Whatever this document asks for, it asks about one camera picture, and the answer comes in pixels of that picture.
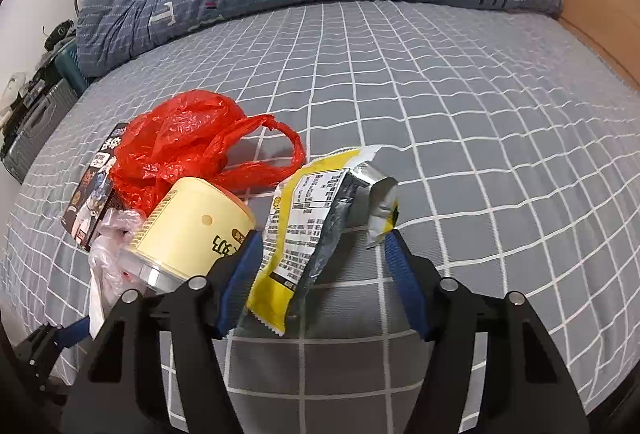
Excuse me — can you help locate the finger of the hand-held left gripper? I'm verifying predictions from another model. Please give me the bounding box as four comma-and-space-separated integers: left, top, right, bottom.
10, 324, 68, 392
47, 316, 96, 350

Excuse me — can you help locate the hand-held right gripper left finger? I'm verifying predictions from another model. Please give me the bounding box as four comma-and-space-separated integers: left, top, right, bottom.
60, 229, 266, 434

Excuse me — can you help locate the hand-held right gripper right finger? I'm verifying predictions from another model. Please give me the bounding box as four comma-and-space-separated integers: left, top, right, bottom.
382, 226, 588, 434

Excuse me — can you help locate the yellow snack packet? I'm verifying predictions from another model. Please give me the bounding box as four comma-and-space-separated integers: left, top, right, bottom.
245, 145, 401, 339

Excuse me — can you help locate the clear plastic bag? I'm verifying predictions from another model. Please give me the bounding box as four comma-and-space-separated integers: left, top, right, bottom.
89, 209, 151, 340

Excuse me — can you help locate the red plastic bag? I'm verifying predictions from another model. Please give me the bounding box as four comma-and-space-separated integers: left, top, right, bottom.
109, 90, 307, 215

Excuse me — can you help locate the yellow round noodle tub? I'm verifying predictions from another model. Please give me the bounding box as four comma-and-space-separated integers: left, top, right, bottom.
117, 177, 256, 295

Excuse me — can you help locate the dark printed snack packet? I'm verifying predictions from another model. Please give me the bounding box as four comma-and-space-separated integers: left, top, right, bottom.
61, 123, 133, 252

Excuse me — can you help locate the grey checked bed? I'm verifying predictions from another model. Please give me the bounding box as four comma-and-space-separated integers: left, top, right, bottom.
0, 0, 640, 434

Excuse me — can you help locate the grey suitcase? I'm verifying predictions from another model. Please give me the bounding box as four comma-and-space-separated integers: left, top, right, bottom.
0, 76, 78, 185

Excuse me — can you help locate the stack of black items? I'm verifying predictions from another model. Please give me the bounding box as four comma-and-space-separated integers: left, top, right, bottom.
0, 51, 63, 115

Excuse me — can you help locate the teal suitcase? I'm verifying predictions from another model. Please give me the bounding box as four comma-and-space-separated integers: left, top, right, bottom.
54, 38, 90, 97

